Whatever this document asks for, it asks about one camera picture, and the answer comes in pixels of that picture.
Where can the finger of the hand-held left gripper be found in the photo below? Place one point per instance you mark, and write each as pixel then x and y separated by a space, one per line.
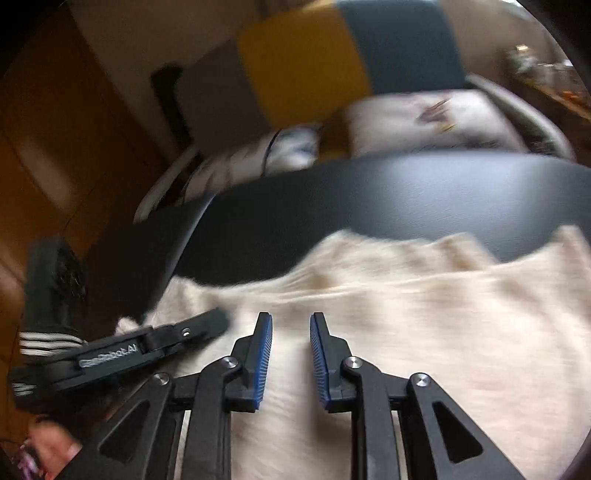
pixel 194 330

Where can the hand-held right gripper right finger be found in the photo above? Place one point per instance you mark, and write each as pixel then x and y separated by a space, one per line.
pixel 318 364

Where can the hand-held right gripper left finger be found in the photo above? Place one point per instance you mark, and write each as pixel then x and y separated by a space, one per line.
pixel 262 364

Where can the cream knit sweater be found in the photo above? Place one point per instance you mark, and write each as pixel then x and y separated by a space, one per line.
pixel 415 323

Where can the black white striped object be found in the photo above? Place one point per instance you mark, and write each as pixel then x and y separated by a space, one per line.
pixel 46 341

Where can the black mesh object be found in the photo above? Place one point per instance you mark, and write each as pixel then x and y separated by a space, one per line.
pixel 55 281

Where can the leaf print pillow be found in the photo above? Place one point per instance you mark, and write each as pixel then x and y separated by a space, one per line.
pixel 286 147

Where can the yellow cushion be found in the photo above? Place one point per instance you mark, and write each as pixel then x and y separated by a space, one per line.
pixel 332 138

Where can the wooden wardrobe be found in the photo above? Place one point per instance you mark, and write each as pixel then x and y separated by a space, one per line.
pixel 55 138

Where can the tall black object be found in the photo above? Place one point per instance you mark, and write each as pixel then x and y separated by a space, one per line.
pixel 166 97

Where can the white deer print pillow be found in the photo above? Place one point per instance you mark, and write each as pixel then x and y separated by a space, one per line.
pixel 406 124

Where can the grey yellow blue headboard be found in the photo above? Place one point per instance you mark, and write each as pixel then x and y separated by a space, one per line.
pixel 300 60

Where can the cluttered wooden desk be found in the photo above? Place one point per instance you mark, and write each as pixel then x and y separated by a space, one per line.
pixel 568 99

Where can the white bed rail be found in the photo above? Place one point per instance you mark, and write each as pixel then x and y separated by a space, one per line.
pixel 161 184

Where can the grey bed frame rail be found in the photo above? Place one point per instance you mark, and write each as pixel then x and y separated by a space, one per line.
pixel 531 115

